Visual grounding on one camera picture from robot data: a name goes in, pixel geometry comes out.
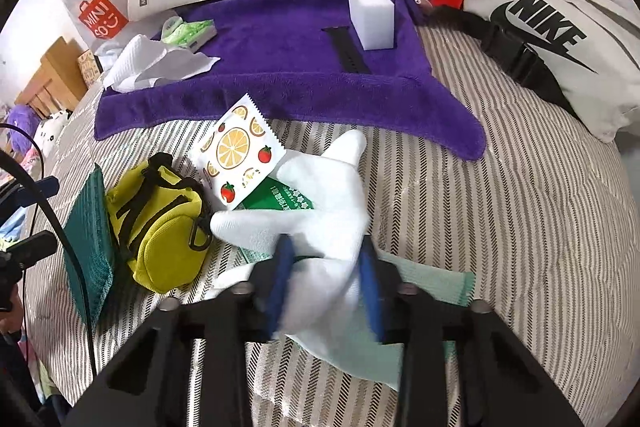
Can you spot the teal ribbed cloth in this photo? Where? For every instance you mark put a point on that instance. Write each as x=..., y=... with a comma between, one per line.
x=90, y=247

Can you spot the fruit print packet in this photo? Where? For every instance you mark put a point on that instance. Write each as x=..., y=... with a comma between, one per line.
x=235, y=152

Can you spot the white sponge block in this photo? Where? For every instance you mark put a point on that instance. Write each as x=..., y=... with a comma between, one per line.
x=372, y=14

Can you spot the purple plush toy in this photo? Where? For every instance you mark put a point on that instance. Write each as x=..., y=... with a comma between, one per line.
x=22, y=124

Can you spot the small yellow bag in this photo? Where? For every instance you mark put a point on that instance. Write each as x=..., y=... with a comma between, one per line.
x=160, y=237

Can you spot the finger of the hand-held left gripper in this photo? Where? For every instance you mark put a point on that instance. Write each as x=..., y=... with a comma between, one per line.
x=32, y=248
x=35, y=191

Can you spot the white paper towel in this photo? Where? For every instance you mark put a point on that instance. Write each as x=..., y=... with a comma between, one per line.
x=145, y=64

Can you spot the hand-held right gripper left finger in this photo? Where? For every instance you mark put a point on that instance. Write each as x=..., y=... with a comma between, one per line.
x=280, y=277

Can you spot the white plastic shopping bag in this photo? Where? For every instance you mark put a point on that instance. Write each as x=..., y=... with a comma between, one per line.
x=95, y=17

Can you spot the green paper packet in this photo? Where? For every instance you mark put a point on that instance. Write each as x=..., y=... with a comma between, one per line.
x=280, y=197

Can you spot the white waist bag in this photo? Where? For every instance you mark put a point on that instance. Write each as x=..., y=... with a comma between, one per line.
x=550, y=32

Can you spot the white glove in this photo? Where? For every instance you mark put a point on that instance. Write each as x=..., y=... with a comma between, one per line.
x=320, y=207

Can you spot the wooden headboard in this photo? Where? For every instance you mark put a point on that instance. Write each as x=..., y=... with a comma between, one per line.
x=50, y=72

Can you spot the brown book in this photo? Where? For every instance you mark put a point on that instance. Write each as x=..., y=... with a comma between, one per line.
x=89, y=67

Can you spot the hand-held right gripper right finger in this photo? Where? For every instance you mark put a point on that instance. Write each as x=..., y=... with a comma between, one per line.
x=372, y=292

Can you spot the green tissue pack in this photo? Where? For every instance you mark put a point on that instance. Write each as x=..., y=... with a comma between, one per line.
x=192, y=32

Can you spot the purple towel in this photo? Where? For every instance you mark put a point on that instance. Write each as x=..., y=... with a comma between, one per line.
x=300, y=92

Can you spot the mint green cloth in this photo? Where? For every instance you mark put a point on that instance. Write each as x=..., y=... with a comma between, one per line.
x=425, y=287

